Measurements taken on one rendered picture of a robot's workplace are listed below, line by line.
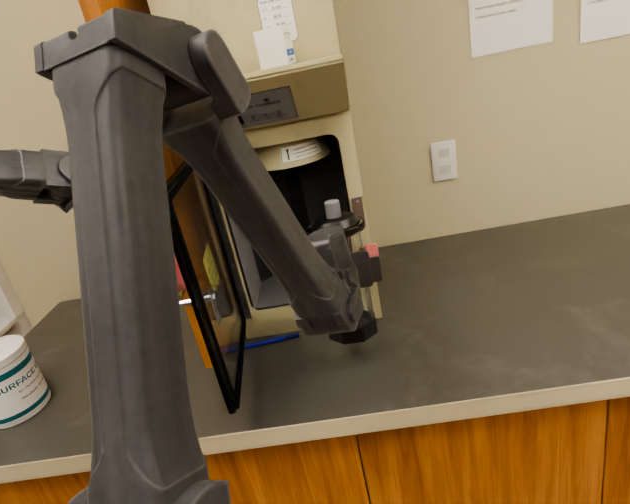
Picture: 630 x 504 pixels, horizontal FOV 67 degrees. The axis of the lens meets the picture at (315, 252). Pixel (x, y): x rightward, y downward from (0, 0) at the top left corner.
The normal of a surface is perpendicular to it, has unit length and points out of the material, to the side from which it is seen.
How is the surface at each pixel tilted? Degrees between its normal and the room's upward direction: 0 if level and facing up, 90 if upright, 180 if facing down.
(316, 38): 90
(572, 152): 90
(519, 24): 90
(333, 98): 135
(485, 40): 90
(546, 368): 0
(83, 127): 61
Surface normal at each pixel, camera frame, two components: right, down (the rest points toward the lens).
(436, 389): -0.19, -0.90
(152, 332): 0.89, -0.18
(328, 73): 0.13, 0.92
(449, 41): -0.01, 0.40
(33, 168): 0.69, -0.29
